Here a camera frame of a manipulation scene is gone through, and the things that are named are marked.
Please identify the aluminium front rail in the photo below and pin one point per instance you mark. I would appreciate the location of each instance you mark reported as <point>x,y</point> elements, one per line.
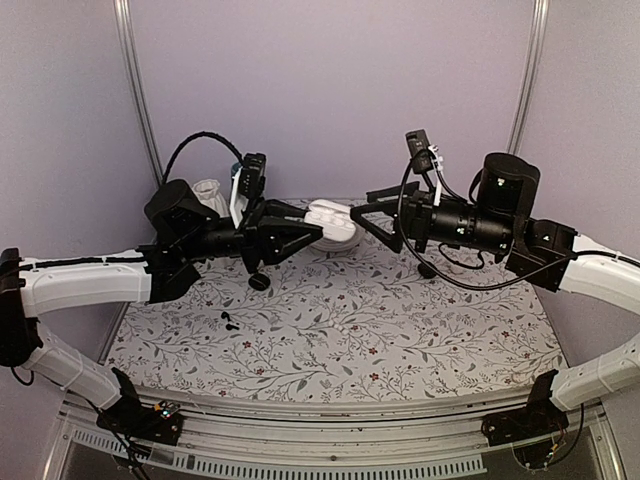
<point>415,439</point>

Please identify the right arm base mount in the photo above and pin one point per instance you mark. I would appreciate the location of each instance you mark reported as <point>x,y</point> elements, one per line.
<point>539,416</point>

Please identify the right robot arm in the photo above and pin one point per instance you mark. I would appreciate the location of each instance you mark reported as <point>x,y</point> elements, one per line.
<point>482,246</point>

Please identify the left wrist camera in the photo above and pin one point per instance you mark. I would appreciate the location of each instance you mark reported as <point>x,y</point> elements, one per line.
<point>247,185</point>

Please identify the white oval charging case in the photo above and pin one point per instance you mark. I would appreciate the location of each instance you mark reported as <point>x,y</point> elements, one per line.
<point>333,218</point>

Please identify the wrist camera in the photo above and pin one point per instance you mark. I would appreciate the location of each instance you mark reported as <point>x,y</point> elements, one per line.
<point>424,155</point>
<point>247,185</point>

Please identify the grey spiral ceramic plate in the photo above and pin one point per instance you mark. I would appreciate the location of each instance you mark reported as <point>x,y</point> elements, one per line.
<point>333,246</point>

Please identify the aluminium corner post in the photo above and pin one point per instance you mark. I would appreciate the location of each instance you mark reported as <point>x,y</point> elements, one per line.
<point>534,52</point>
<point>125,30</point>

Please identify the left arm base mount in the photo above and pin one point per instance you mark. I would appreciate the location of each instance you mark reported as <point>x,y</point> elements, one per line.
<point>161,423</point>

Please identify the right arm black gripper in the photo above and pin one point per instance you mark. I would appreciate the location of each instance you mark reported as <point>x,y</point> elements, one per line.
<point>416,211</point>

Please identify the white ribbed vase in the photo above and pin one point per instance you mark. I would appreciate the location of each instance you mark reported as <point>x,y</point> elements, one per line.
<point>209,194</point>

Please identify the right aluminium corner post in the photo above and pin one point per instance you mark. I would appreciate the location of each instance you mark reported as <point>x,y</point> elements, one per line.
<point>534,52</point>

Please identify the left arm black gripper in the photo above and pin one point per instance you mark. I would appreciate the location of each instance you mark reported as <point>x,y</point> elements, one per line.
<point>263,234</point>

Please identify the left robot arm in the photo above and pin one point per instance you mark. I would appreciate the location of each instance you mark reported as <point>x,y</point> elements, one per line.
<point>188,232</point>

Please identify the teal cylindrical vase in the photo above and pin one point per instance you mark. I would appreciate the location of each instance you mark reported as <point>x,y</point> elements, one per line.
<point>235,168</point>

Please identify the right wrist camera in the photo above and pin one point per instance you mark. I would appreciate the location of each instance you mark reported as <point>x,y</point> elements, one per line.
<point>424,155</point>

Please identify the black earbud charging case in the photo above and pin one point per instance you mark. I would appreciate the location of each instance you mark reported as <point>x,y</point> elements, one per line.
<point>259,281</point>

